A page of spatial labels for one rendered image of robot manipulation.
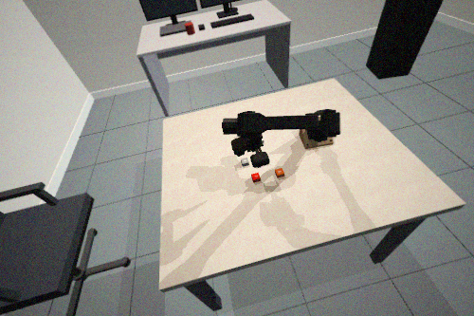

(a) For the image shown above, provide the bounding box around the red block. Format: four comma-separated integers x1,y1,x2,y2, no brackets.
251,173,261,182

